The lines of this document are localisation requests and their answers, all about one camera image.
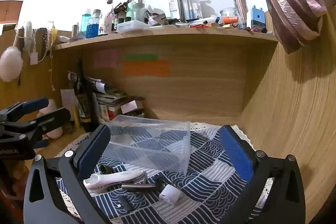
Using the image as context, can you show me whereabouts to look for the glass jar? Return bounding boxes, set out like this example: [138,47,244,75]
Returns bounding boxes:
[220,7,240,26]

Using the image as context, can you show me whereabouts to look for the wooden desk hutch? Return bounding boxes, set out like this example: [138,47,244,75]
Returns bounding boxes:
[0,10,336,224]

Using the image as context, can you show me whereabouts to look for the pale green silver-capped bottle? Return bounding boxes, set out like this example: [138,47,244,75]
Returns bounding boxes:
[133,0,146,22]

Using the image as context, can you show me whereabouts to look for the stack of books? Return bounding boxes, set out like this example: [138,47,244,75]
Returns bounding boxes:
[67,70,146,125]

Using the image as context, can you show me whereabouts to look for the tall clear tube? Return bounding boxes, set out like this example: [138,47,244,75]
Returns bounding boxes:
[232,0,248,28]

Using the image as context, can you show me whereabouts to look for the blue box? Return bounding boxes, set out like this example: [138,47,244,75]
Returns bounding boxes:
[250,6,265,30]

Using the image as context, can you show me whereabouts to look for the pink sticky note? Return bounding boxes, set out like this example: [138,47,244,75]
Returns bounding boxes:
[93,49,118,69]

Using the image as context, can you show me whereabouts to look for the pink bottle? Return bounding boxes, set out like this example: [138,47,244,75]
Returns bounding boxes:
[101,13,116,34]

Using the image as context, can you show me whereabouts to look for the pink woven hat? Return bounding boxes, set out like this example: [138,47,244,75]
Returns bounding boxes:
[264,0,328,54]

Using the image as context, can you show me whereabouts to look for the blue patterned table cloth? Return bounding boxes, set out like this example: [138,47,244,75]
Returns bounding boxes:
[54,120,276,224]

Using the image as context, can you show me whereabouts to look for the orange sticky note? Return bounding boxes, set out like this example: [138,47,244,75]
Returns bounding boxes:
[122,61,170,76]

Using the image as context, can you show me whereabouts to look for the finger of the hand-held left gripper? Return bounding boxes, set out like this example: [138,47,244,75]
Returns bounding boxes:
[0,97,50,124]
[0,107,72,147]

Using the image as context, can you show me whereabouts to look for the white plastic handled tool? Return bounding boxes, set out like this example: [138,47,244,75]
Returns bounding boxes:
[83,170,147,190]

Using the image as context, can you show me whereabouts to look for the green sticky note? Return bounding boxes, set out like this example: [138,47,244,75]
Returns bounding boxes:
[125,54,158,61]

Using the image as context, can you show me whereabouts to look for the clear brush package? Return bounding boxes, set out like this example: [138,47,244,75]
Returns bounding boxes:
[169,0,185,20]
[184,0,203,22]

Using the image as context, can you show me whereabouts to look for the brown wooden cabinet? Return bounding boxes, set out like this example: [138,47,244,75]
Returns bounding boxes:
[0,0,24,24]

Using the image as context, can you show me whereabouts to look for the white fluffy pompom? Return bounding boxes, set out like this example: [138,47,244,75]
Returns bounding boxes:
[0,46,24,82]

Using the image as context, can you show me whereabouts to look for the mint green bottle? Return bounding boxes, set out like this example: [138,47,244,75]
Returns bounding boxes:
[126,0,139,21]

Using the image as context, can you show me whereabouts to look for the white paper sheet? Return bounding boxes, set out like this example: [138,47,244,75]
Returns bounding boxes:
[60,89,79,109]

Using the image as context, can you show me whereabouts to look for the cream mug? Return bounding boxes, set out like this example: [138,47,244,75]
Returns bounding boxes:
[37,98,64,139]

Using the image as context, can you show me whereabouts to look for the blue patterned glass bottle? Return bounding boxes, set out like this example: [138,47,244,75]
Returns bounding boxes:
[87,17,100,39]

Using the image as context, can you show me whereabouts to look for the clear plastic storage box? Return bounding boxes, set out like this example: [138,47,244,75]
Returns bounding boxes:
[102,115,192,174]

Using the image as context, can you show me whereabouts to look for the white headband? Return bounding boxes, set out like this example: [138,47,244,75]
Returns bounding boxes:
[22,21,36,52]

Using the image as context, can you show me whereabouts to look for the small white card box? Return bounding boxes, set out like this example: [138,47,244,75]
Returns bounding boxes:
[121,99,145,115]

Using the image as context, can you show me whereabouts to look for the clear lidded plastic container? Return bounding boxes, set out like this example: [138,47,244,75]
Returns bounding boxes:
[116,20,151,33]

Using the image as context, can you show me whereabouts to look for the yellow tube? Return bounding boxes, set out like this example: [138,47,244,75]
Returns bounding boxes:
[72,106,80,128]

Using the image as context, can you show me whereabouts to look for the patterned headband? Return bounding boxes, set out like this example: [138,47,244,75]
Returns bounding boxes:
[37,28,51,62]

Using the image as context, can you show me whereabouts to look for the dark wine bottle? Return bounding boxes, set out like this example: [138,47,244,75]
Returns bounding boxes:
[74,59,94,132]

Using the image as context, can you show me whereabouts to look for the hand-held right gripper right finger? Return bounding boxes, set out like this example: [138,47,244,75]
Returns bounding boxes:
[219,124,306,224]

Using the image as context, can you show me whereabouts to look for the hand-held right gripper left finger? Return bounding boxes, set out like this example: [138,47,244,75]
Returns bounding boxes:
[23,124,112,224]

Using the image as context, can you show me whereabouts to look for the silver keys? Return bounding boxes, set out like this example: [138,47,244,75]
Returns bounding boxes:
[98,164,116,175]

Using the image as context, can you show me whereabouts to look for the teal plastic bottle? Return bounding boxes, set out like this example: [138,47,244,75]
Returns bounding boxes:
[81,13,92,38]

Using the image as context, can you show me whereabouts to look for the white tape roll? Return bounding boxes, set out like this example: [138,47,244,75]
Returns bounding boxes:
[159,184,182,205]

